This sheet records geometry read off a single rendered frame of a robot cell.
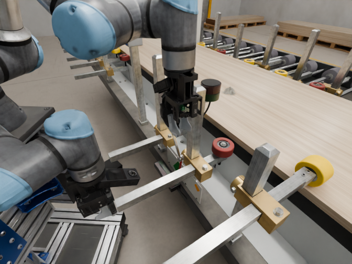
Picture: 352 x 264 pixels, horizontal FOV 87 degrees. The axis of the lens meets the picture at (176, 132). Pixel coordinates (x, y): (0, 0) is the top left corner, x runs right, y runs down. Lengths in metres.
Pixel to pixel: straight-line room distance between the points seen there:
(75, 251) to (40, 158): 1.01
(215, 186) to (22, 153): 0.76
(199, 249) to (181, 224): 1.08
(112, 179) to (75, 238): 0.91
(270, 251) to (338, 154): 0.42
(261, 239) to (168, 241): 0.76
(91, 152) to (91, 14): 0.24
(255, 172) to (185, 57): 0.29
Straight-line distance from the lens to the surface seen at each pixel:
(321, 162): 0.67
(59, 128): 0.38
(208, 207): 0.78
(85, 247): 1.34
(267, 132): 0.84
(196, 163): 0.68
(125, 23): 0.37
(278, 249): 0.88
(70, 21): 0.32
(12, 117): 0.72
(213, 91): 0.56
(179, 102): 0.44
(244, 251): 0.74
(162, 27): 0.41
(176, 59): 0.41
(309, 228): 0.79
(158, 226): 1.52
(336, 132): 0.99
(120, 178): 0.51
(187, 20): 0.40
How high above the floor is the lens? 1.37
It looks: 38 degrees down
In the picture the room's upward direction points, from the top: straight up
